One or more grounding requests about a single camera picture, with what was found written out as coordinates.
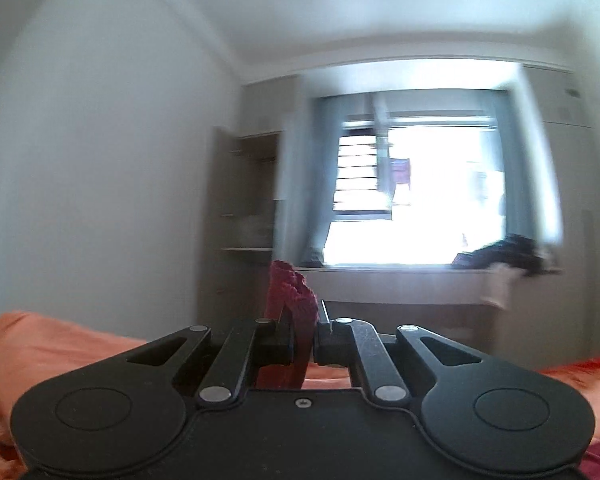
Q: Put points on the maroon knit garment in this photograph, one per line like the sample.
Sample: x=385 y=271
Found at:
x=291 y=290

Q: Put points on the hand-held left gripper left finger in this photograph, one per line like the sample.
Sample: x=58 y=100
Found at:
x=275 y=346

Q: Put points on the grey window bench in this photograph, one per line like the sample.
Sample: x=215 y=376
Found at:
x=405 y=290

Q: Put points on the red bed sheet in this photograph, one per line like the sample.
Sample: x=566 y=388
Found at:
x=590 y=360

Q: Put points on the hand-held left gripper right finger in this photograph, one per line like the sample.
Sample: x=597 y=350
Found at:
x=332 y=346

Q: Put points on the white cloth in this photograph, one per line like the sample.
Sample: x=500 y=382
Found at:
x=500 y=287

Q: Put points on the window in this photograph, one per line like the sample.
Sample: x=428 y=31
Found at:
x=430 y=195

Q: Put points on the open shelf cabinet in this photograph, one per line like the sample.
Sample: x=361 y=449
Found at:
x=245 y=195

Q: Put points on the orange bed cover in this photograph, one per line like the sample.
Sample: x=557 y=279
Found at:
x=55 y=350

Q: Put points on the pile of dark clothes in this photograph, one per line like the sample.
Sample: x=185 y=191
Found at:
x=505 y=252

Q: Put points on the tall grey wardrobe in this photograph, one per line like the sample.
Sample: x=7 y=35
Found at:
x=580 y=185

